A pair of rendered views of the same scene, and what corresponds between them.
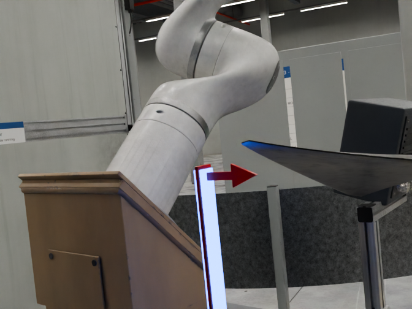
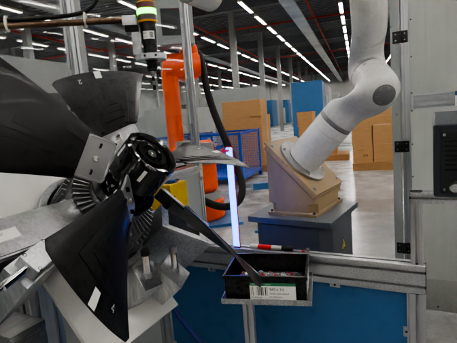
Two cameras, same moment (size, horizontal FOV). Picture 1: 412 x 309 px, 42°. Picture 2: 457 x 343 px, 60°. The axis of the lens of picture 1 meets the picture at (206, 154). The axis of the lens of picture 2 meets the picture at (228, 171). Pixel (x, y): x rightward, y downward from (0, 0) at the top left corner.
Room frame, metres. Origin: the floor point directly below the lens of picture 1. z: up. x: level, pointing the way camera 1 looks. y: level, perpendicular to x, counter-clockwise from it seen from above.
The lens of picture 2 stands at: (0.40, -1.23, 1.29)
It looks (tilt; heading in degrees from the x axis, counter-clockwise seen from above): 8 degrees down; 83
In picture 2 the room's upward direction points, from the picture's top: 5 degrees counter-clockwise
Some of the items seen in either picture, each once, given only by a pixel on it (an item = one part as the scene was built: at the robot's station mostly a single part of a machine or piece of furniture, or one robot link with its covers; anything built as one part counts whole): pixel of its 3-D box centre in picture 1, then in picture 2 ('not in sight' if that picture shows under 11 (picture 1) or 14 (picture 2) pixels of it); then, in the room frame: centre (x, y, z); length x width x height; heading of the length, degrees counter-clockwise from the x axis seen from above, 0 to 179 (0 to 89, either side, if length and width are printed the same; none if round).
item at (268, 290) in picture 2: not in sight; (268, 275); (0.61, -0.22, 0.85); 0.22 x 0.17 x 0.07; 159
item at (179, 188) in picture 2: not in sight; (161, 196); (0.32, 0.18, 1.02); 0.16 x 0.10 x 0.11; 145
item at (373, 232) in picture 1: (371, 256); (416, 227); (1.00, -0.29, 0.96); 0.03 x 0.03 x 0.20; 55
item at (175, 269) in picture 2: not in sight; (173, 259); (0.36, -0.32, 0.96); 0.02 x 0.02 x 0.06
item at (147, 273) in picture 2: not in sight; (146, 263); (0.31, -0.39, 0.99); 0.02 x 0.02 x 0.06
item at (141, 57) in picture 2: not in sight; (144, 38); (0.35, -0.28, 1.48); 0.09 x 0.07 x 0.10; 0
